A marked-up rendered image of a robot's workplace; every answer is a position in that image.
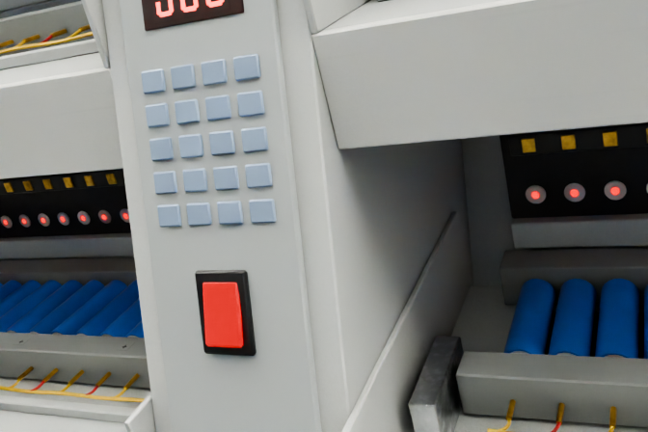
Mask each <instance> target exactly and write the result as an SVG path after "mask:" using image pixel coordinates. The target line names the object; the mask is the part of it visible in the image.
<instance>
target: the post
mask: <svg viewBox="0 0 648 432"><path fill-rule="evenodd" d="M102 4H103V11H104V19H105V27H106V35H107V42H108V50H109V58H110V66H111V73H112V82H113V90H114V98H115V105H116V113H117V121H118V129H119V136H120V144H121V159H122V166H123V174H124V182H125V190H126V197H127V205H128V213H129V221H130V228H131V236H132V244H133V252H134V259H135V267H136V275H137V283H138V290H139V298H140V306H141V314H142V321H143V329H144V337H145V345H146V352H147V360H148V375H149V382H150V390H151V398H152V406H153V413H154V421H155V429H156V432H172V426H171V419H170V410H169V402H168V395H167V387H166V379H165V371H164V364H163V355H162V347H161V339H160V332H159V324H158V316H157V308H156V300H155V292H154V284H153V276H152V269H151V261H150V253H149V238H148V230H147V222H146V214H145V207H144V199H143V190H142V182H141V175H140V167H139V159H138V151H137V144H136V135H135V127H134V120H133V112H132V104H131V96H130V89H129V80H128V72H127V64H126V57H125V49H124V41H123V33H122V18H121V10H120V2H119V0H102ZM277 9H278V19H279V27H280V37H281V46H282V55H283V73H284V82H285V91H286V100H287V110H288V118H289V128H290V137H291V146H292V155H293V165H294V174H295V183H296V192H297V202H298V210H299V220H300V230H301V238H302V248H303V257H304V266H305V275H306V285H307V293H308V303H309V312H310V329H311V339H312V348H313V357H314V366H315V376H316V385H317V394H318V403H319V413H320V421H321V431H322V432H341V431H342V429H343V427H344V425H345V423H346V422H347V420H348V418H349V416H350V415H351V413H352V411H353V409H354V407H355V405H356V403H357V401H358V399H359V397H360V395H361V393H362V391H363V389H364V387H365V384H366V382H367V380H368V378H369V376H370V374H371V372H372V370H373V368H374V367H375V365H376V363H377V361H378V359H379V357H380V355H381V353H382V351H383V349H384V347H385V345H386V343H387V341H388V339H389V337H390V335H391V333H392V330H393V328H394V326H395V324H396V322H397V320H398V318H399V316H400V314H401V313H402V311H403V310H404V308H405V306H406V304H407V302H408V300H409V298H410V296H411V294H412V292H413V290H414V288H415V286H416V284H417V282H418V280H419V277H420V275H421V273H422V271H423V269H424V267H425V265H426V263H427V261H428V259H429V258H430V256H431V254H432V252H433V250H434V248H435V246H436V244H437V242H438V240H439V238H440V236H441V234H442V232H443V230H444V228H445V226H446V223H447V221H448V219H449V217H450V215H451V213H452V212H453V211H456V212H457V214H458V219H459V225H460V230H461V235H462V240H463V246H464V252H465V257H466V262H467V267H468V273H469V278H470V284H471V286H473V266H472V254H471V243H470V232H469V220H468V209H467V198H466V186H465V176H464V164H463V153H462V142H461V139H456V140H444V141H434V142H422V143H412V144H401V145H389V146H379V147H367V148H347V149H339V148H338V144H337V140H336V135H335V131H334V128H333V124H332V120H331V115H330V111H329V107H328V103H327V98H326V95H325V91H324V87H323V83H322V78H321V74H320V70H319V66H318V62H317V58H316V54H315V50H314V46H313V41H312V37H311V36H312V33H311V30H310V26H309V23H308V19H307V14H306V10H305V6H304V2H303V0H277Z"/></svg>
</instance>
